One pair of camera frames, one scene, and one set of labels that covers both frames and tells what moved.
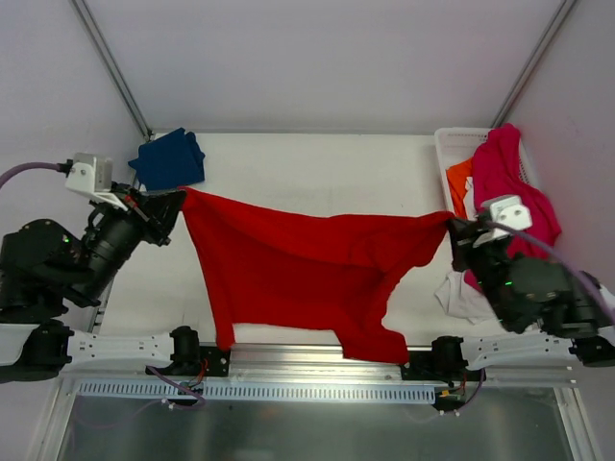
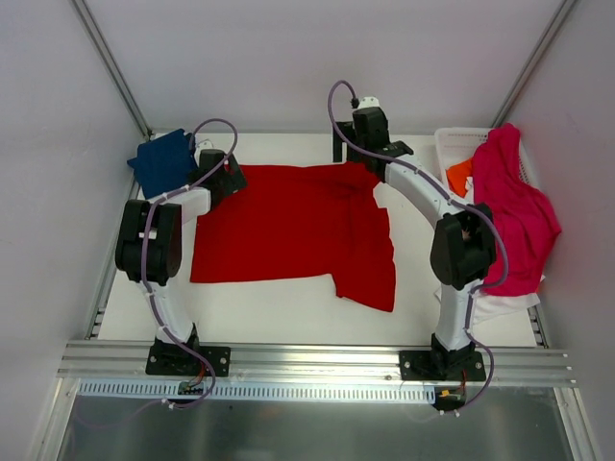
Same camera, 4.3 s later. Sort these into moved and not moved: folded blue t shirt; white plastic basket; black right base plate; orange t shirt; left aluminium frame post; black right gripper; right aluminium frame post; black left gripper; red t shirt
Moved: black right gripper; red t shirt; black left gripper
Not moved: right aluminium frame post; folded blue t shirt; orange t shirt; left aluminium frame post; black right base plate; white plastic basket
